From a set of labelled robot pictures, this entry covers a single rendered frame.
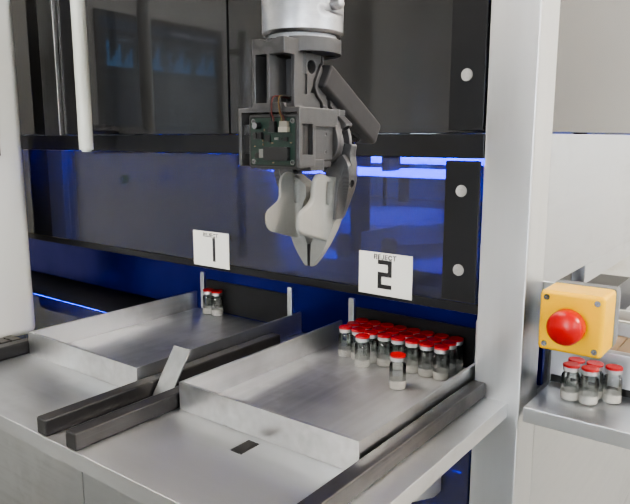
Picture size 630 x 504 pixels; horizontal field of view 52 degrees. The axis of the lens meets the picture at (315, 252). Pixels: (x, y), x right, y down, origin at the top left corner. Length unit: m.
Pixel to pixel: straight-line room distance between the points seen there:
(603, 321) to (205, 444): 0.46
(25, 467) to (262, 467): 1.20
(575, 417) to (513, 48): 0.44
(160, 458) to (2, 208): 0.82
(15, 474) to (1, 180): 0.80
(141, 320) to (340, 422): 0.53
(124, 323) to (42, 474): 0.68
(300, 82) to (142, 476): 0.40
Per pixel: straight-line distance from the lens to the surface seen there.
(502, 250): 0.82
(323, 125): 0.59
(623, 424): 0.85
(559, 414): 0.85
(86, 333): 1.14
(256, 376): 0.91
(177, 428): 0.78
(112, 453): 0.74
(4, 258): 1.44
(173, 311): 1.24
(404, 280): 0.88
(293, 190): 0.64
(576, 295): 0.80
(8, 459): 1.90
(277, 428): 0.72
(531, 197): 0.80
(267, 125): 0.59
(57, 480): 1.72
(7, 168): 1.43
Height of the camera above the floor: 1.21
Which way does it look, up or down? 10 degrees down
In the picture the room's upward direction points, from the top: straight up
